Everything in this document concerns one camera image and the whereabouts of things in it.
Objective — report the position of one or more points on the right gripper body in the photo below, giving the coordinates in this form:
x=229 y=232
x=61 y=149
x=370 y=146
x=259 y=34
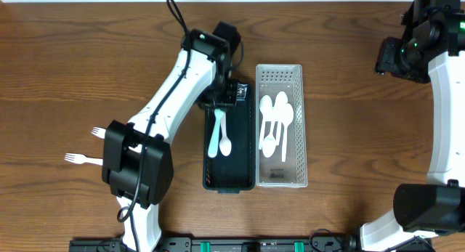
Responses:
x=387 y=57

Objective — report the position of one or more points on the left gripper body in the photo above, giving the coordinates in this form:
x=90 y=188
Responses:
x=221 y=102

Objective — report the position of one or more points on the white spoon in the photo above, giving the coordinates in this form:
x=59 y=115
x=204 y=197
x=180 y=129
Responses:
x=280 y=100
x=269 y=143
x=287 y=117
x=265 y=107
x=225 y=145

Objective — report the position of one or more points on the clear plastic basket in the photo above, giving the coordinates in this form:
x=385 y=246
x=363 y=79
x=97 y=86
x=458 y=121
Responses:
x=272 y=172

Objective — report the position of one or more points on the white fork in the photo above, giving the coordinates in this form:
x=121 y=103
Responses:
x=81 y=159
x=99 y=132
x=214 y=140

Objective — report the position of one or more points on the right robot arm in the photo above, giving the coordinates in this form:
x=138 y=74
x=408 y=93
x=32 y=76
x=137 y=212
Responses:
x=430 y=51

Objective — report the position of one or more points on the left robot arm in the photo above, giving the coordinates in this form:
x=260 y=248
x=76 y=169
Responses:
x=137 y=162

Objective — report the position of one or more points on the black plastic basket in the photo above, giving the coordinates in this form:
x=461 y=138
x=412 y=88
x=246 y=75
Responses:
x=236 y=172

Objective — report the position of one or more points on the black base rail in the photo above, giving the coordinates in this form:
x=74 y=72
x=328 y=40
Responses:
x=320 y=241

